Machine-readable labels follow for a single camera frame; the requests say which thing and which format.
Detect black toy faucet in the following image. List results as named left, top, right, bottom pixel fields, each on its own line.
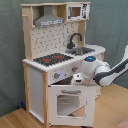
left=67, top=33, right=82, bottom=49

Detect toy microwave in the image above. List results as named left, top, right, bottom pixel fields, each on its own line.
left=66, top=3, right=90, bottom=21

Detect grey toy sink basin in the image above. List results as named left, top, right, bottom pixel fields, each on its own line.
left=65, top=47, right=95, bottom=56

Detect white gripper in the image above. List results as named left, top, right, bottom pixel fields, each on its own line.
left=71, top=73, right=85, bottom=85

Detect white fridge door with dispenser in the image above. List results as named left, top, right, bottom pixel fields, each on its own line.
left=78, top=53, right=103, bottom=108

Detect wooden toy kitchen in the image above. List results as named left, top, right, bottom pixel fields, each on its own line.
left=22, top=2, right=105, bottom=127

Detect black toy stovetop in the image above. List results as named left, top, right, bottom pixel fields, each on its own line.
left=34, top=53, right=71, bottom=66

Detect grey stove knob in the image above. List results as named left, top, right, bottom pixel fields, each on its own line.
left=54, top=73, right=60, bottom=79
left=72, top=66, right=78, bottom=72

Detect grey toy range hood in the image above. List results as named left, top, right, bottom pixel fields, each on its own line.
left=35, top=5, right=64, bottom=27

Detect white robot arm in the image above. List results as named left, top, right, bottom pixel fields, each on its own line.
left=71, top=45, right=128, bottom=87

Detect white toy oven door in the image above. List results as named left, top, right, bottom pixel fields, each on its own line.
left=49, top=85, right=96, bottom=127

